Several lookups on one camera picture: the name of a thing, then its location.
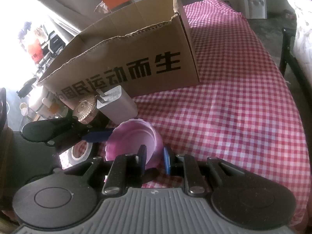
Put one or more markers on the white quilted bedding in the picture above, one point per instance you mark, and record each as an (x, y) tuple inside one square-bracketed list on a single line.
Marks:
[(303, 29)]

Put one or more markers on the white charger plug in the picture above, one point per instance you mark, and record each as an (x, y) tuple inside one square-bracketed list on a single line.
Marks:
[(117, 104)]

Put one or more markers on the grey curtain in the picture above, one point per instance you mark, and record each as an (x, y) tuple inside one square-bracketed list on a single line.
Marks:
[(61, 0)]

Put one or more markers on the red bag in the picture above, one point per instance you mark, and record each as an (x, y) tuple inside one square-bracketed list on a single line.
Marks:
[(34, 50)]

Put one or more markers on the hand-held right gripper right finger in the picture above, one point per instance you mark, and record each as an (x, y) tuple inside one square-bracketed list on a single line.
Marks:
[(167, 158)]

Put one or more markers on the gold lid jar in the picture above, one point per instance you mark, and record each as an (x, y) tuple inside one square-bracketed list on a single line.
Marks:
[(85, 107)]

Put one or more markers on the purple plastic bowl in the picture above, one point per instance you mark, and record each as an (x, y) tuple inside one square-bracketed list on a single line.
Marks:
[(131, 136)]

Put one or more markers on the white supplement bottle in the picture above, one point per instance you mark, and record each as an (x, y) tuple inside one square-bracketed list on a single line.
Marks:
[(39, 102)]

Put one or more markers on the red checked tablecloth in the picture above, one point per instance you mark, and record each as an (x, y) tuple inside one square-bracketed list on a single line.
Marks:
[(231, 102)]

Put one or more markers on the black tape roll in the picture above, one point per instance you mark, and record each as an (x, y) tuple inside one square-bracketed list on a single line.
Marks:
[(80, 157)]

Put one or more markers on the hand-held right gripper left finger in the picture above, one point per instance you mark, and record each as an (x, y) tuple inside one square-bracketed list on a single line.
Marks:
[(141, 156)]

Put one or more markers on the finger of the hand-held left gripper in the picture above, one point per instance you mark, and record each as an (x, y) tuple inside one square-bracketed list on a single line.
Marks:
[(100, 136)]

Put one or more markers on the brown cardboard box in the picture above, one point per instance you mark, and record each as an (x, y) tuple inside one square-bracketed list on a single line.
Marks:
[(146, 53)]

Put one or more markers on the white water dispenser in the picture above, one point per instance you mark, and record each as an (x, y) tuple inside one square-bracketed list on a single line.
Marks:
[(253, 2)]

